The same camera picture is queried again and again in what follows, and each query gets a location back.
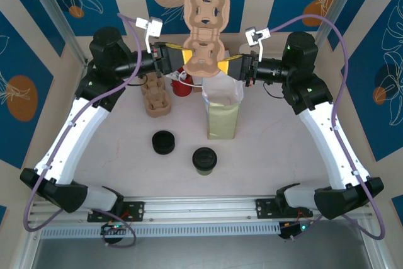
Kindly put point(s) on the brown cardboard cup carrier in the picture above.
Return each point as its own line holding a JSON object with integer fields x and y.
{"x": 206, "y": 58}

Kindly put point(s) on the green paper takeout bag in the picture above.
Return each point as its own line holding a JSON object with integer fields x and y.
{"x": 222, "y": 121}

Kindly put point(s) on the black plastic cup lid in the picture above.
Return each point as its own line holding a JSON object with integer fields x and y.
{"x": 204, "y": 157}

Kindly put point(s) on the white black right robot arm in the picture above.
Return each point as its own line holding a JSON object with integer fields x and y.
{"x": 330, "y": 143}

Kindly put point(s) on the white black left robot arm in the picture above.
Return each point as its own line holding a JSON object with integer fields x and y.
{"x": 75, "y": 136}

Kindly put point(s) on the white paper sachets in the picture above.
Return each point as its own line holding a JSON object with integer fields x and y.
{"x": 175, "y": 77}

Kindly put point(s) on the red metal cup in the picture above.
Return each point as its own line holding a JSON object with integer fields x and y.
{"x": 182, "y": 89}

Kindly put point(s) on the stack of cardboard cup carriers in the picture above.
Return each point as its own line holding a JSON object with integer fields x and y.
{"x": 157, "y": 105}

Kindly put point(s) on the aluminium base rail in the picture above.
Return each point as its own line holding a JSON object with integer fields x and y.
{"x": 201, "y": 209}

